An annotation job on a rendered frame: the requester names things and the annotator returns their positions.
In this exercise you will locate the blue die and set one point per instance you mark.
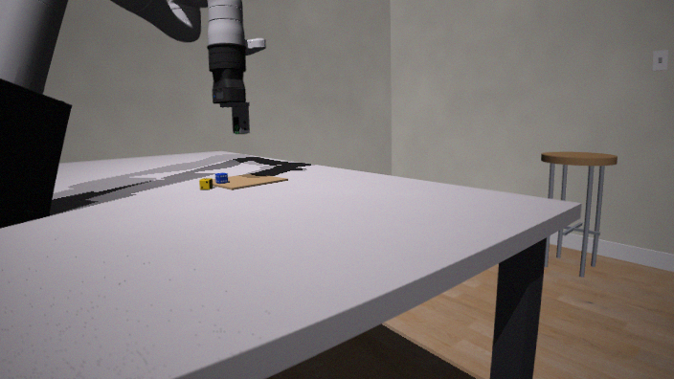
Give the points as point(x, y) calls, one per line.
point(221, 178)

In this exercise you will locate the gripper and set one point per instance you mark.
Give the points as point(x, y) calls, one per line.
point(227, 48)

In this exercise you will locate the tan flat mat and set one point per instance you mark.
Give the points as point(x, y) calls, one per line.
point(248, 180)

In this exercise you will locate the yellow die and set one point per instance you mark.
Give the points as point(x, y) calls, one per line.
point(206, 183)

